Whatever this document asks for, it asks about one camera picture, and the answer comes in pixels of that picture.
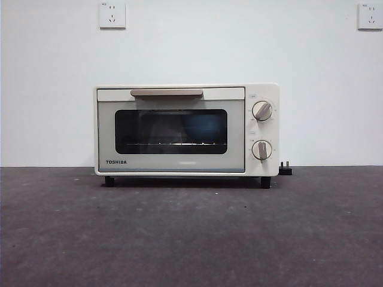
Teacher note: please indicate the blue ribbed bowl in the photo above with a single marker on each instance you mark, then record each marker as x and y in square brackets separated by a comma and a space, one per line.
[203, 128]

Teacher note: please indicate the beige oven knob upright pointer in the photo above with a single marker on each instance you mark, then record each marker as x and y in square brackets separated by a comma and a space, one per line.
[262, 150]

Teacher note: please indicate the beige oven knob slanted pointer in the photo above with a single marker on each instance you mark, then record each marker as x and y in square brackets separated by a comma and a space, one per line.
[262, 111]

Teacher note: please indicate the cream white Toshiba toaster oven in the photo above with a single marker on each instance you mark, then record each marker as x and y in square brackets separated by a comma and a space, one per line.
[269, 167]

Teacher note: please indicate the black power plug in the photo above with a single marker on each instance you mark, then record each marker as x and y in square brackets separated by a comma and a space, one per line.
[285, 171]

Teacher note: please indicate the white wall socket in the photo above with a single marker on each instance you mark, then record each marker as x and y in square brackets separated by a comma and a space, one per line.
[112, 15]
[371, 18]

